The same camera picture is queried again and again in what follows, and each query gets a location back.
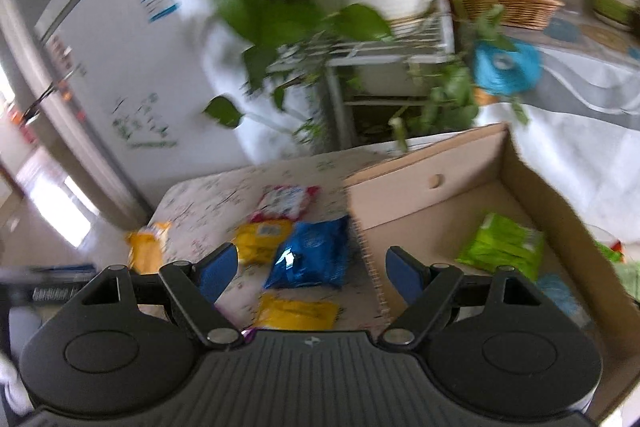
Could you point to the wicker basket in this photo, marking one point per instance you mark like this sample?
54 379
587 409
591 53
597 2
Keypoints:
524 14

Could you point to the green snack bag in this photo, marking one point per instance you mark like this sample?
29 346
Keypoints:
501 242

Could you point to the white refrigerator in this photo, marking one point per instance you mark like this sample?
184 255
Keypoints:
125 84

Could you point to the cardboard box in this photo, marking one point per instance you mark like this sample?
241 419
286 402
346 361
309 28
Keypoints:
501 308

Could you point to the orange chip bag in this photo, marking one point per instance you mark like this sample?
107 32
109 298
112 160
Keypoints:
147 247

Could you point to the green bowl planter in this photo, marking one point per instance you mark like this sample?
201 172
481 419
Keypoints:
616 13

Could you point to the turquoise round object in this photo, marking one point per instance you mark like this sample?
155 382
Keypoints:
505 73

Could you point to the light blue snack bag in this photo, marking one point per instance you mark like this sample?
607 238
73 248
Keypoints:
555 289

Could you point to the pink white candy bag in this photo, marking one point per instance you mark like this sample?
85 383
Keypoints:
284 202

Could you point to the floral tablecloth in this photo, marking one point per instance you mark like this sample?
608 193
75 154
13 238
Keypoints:
205 212

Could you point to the white metal plant stand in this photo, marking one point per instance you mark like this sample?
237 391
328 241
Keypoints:
427 49

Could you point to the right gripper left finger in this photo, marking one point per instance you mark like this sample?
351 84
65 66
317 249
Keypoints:
215 272

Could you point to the dark blue foil bag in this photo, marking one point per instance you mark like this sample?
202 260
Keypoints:
315 254

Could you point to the purple snack bag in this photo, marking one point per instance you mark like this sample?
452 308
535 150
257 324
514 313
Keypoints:
249 334

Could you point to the gold yellow snack pack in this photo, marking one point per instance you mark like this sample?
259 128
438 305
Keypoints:
257 242

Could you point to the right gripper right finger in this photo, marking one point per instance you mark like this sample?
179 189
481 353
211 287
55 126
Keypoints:
407 275

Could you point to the side table grey cloth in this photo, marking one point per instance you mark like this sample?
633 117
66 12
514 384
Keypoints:
583 129

